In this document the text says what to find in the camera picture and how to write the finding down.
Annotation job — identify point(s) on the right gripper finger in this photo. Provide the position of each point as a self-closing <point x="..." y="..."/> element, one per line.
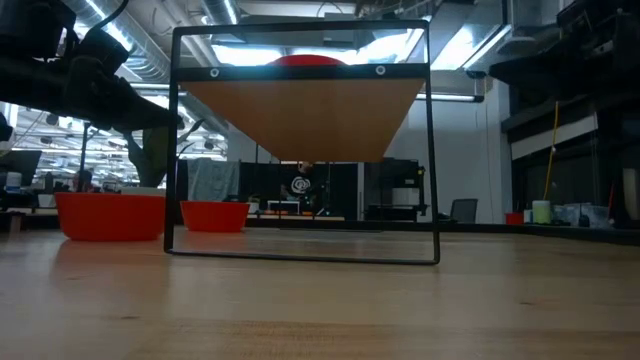
<point x="530" y="75"/>
<point x="530" y="96"/>

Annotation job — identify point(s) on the red plastic mini bowl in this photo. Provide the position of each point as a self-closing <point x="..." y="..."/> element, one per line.
<point x="307" y="61"/>
<point x="215" y="217"/>
<point x="110" y="220"/>

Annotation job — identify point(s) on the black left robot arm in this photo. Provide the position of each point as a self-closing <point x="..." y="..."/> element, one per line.
<point x="30" y="85"/>

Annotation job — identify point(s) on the white ceiling box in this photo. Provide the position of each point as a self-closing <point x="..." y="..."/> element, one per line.
<point x="535" y="10"/>

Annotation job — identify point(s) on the slanted ceiling light panel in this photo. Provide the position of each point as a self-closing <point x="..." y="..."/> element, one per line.
<point x="460" y="50"/>

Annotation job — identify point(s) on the narrow ceiling light strip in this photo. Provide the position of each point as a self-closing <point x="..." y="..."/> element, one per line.
<point x="450" y="97"/>

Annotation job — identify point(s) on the person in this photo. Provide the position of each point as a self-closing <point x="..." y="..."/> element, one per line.
<point x="300" y="185"/>
<point x="84" y="181"/>

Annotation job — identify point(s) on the grey cloth cover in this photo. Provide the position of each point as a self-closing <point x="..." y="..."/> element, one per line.
<point x="212" y="180"/>

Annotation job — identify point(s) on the dark computer monitor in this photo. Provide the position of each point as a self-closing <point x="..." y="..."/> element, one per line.
<point x="20" y="165"/>

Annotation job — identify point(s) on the pale green cup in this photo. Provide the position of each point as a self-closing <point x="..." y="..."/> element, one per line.
<point x="541" y="212"/>

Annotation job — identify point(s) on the wide ceiling light panel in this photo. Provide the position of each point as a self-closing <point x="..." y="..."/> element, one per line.
<point x="250" y="55"/>

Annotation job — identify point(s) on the small red container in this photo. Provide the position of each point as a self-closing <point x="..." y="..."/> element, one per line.
<point x="515" y="219"/>

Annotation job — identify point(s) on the black partition cabinet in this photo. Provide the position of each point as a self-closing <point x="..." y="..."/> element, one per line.
<point x="260" y="182"/>

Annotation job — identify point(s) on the grey ceiling pipe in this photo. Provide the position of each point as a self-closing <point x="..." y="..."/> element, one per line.
<point x="220" y="10"/>

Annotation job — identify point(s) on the clear plastic container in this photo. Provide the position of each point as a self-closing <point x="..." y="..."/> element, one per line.
<point x="580" y="216"/>

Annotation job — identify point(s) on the dark office chair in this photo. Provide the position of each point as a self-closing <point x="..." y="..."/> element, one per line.
<point x="464" y="210"/>

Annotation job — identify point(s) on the white framed box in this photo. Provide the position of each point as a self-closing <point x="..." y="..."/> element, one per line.
<point x="282" y="207"/>

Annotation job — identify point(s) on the black-framed wooden shelf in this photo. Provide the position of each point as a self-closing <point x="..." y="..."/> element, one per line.
<point x="310" y="120"/>

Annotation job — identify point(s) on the black equipment rack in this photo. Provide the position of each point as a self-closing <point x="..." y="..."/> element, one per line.
<point x="390" y="175"/>

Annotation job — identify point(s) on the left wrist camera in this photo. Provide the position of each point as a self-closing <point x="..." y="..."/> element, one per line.
<point x="102" y="50"/>

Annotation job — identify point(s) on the silver ventilation duct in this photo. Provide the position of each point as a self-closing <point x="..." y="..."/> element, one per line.
<point x="150" y="62"/>

